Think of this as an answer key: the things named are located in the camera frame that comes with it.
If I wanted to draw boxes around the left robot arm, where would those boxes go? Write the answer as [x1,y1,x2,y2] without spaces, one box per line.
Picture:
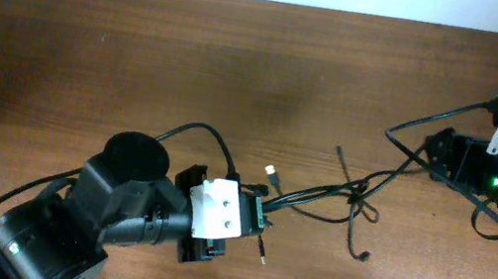
[0,132,246,279]

